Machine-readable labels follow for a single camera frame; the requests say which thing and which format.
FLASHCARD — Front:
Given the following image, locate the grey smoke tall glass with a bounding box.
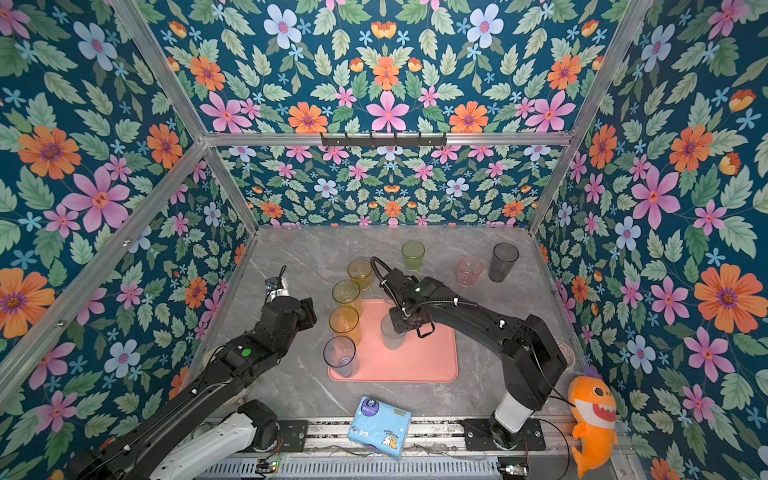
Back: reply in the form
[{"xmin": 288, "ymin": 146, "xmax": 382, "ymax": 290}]
[{"xmin": 488, "ymin": 242, "xmax": 520, "ymax": 283}]

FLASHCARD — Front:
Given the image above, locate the blue tall glass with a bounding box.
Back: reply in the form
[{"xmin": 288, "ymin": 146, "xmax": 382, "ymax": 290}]
[{"xmin": 323, "ymin": 336, "xmax": 359, "ymax": 378}]

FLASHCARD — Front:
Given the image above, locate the blue tissue pack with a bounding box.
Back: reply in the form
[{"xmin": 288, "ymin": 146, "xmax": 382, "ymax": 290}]
[{"xmin": 347, "ymin": 396, "xmax": 412, "ymax": 458}]

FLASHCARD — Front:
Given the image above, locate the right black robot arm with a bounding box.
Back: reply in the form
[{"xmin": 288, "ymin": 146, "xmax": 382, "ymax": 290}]
[{"xmin": 370, "ymin": 256, "xmax": 567, "ymax": 449}]

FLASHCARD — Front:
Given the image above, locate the teal tall glass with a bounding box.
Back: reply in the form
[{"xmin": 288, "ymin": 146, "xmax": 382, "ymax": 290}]
[{"xmin": 380, "ymin": 314, "xmax": 407, "ymax": 350}]

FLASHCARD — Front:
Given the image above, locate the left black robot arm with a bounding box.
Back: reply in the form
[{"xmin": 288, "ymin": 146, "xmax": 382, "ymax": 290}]
[{"xmin": 64, "ymin": 276, "xmax": 317, "ymax": 479}]

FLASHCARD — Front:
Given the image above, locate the light green tall glass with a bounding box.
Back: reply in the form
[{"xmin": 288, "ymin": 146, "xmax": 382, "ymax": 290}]
[{"xmin": 332, "ymin": 279, "xmax": 362, "ymax": 308}]

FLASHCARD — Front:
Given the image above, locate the black hook rail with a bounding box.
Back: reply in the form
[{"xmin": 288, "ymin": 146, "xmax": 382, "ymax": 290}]
[{"xmin": 320, "ymin": 133, "xmax": 448, "ymax": 148}]

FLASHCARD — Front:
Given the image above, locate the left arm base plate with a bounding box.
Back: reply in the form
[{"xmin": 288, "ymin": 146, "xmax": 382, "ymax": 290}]
[{"xmin": 275, "ymin": 420, "xmax": 309, "ymax": 453}]

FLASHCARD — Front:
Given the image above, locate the orange shark plush toy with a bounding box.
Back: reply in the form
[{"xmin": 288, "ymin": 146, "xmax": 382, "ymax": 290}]
[{"xmin": 567, "ymin": 375, "xmax": 618, "ymax": 479}]

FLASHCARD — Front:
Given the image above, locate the short green glass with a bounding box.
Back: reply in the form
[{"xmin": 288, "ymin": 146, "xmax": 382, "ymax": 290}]
[{"xmin": 401, "ymin": 240, "xmax": 426, "ymax": 271}]

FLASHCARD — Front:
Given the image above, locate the tape roll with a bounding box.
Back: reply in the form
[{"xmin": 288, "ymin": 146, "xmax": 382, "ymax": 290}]
[{"xmin": 557, "ymin": 340, "xmax": 576, "ymax": 369}]

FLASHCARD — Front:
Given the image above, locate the short amber glass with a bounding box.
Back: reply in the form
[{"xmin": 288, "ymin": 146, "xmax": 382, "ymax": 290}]
[{"xmin": 347, "ymin": 258, "xmax": 373, "ymax": 291}]

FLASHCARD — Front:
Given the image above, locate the short pink glass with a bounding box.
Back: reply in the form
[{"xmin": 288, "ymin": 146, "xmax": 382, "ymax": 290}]
[{"xmin": 457, "ymin": 256, "xmax": 484, "ymax": 287}]

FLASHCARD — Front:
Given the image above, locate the pink plastic tray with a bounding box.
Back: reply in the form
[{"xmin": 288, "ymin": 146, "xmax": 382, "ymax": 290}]
[{"xmin": 327, "ymin": 299, "xmax": 458, "ymax": 383}]

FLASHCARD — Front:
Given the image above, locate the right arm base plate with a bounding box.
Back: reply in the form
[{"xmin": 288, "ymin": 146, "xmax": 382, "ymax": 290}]
[{"xmin": 459, "ymin": 418, "xmax": 547, "ymax": 453}]

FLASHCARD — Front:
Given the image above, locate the yellow tall glass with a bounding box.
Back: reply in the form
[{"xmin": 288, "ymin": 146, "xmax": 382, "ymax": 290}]
[{"xmin": 329, "ymin": 306, "xmax": 362, "ymax": 344}]

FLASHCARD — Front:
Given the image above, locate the white vent grille strip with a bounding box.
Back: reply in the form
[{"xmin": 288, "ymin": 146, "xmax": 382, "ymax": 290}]
[{"xmin": 198, "ymin": 456, "xmax": 501, "ymax": 479}]

